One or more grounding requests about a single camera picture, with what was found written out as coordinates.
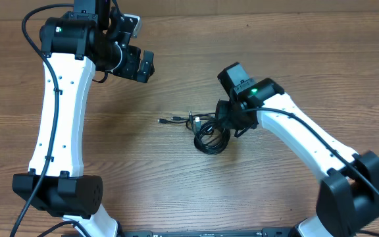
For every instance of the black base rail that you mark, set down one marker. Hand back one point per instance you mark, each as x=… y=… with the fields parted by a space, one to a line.
x=265 y=232

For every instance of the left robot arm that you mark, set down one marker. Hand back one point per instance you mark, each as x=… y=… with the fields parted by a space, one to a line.
x=92 y=36

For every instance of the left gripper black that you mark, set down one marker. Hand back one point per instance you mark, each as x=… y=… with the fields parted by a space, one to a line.
x=129 y=70

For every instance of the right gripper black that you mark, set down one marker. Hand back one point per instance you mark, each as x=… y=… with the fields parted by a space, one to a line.
x=222 y=107

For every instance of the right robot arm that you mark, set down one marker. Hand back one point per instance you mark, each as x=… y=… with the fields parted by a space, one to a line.
x=348 y=198

